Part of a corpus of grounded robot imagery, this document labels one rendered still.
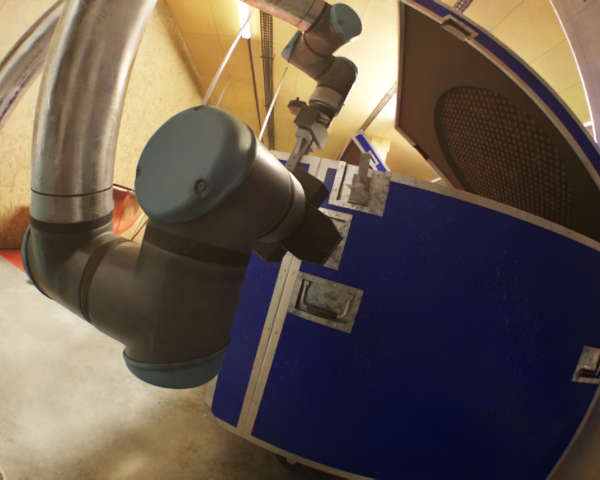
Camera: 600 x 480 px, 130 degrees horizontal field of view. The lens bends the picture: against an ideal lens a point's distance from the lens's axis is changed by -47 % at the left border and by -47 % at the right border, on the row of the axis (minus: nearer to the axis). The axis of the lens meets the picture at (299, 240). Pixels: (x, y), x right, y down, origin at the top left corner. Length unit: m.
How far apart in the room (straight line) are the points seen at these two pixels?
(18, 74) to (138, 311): 0.59
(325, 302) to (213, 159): 0.50
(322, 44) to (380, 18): 2.54
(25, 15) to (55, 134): 2.40
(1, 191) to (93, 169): 2.41
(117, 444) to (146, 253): 0.83
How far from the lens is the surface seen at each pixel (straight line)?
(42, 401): 1.10
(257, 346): 0.68
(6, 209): 2.69
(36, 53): 0.69
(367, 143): 2.22
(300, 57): 0.70
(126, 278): 0.21
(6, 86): 0.69
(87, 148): 0.23
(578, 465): 1.32
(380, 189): 0.63
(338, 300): 0.61
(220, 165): 0.16
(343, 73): 0.74
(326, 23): 0.61
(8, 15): 2.54
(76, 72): 0.23
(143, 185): 0.19
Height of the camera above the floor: 0.74
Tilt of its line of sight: 2 degrees up
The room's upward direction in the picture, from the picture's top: 16 degrees clockwise
